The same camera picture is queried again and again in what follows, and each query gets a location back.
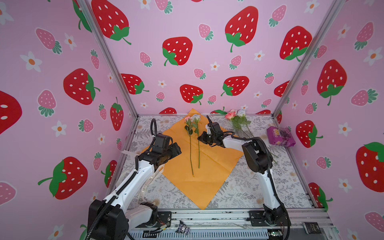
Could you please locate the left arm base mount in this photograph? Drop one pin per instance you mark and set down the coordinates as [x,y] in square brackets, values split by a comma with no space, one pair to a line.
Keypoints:
[158,218]

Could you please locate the aluminium corner post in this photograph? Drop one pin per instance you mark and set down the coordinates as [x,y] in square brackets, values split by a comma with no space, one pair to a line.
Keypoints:
[324,27]
[90,17]

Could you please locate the purple snack bag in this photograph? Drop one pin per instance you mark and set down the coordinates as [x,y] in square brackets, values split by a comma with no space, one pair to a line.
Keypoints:
[280,137]

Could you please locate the aluminium corner post left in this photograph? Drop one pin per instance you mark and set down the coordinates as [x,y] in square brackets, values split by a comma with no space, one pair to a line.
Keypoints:
[90,17]

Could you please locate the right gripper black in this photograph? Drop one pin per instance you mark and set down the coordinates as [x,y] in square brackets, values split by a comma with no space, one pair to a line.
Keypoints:
[202,137]

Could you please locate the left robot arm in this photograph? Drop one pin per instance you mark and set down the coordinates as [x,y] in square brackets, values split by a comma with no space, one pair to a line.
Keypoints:
[110,219]

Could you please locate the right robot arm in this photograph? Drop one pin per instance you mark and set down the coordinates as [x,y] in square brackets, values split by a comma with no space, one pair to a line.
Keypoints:
[259,160]

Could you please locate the pale pink fake rose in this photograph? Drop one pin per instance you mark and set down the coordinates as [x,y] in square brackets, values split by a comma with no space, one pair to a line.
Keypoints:
[189,129]

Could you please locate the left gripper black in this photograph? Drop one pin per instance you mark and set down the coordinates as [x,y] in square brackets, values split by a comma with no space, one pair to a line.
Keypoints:
[175,150]

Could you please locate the orange wrapping paper sheet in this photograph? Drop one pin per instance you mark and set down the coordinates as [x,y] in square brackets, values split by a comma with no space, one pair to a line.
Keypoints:
[210,188]

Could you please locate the white blue fake rose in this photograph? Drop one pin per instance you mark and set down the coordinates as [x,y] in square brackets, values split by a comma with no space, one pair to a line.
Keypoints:
[244,121]

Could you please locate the clear ribbon strip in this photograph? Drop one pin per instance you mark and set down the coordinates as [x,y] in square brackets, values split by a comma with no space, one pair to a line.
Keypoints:
[150,180]

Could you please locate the small black box right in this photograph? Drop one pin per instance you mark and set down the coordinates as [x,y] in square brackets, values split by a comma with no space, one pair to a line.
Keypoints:
[312,228]

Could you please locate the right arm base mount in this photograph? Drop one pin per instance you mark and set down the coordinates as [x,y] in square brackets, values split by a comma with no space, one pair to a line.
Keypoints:
[274,218]

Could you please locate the aluminium corner post right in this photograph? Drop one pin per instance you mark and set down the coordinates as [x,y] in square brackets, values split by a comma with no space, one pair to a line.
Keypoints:
[324,27]

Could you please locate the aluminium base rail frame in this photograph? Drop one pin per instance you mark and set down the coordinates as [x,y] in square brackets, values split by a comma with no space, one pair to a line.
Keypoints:
[234,224]

